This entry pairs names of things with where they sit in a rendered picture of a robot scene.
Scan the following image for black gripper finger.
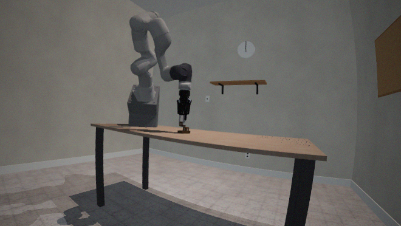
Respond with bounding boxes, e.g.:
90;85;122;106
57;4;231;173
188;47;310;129
182;98;192;125
177;99;183;122

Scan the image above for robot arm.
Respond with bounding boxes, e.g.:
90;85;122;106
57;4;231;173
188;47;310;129
129;12;192;102

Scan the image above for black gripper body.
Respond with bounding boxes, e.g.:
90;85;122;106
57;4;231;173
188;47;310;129
179;90;190;104

